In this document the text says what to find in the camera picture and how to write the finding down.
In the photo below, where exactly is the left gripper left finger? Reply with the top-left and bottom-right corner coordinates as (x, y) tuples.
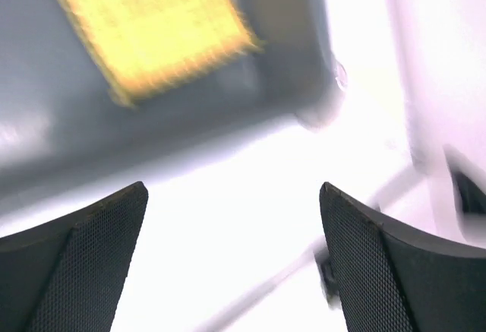
(1, 182), (148, 332)

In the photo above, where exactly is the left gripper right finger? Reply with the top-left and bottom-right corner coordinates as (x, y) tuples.
(319, 182), (485, 332)

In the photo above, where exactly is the grey plastic bin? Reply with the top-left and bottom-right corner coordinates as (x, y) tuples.
(1, 0), (341, 223)

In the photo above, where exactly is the yellow woven bamboo mat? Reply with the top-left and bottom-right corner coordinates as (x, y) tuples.
(58, 0), (261, 106)

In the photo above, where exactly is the aluminium table rail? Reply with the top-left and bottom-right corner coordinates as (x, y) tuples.
(195, 161), (428, 332)

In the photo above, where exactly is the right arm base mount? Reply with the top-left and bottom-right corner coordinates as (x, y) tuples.
(319, 258), (339, 303)

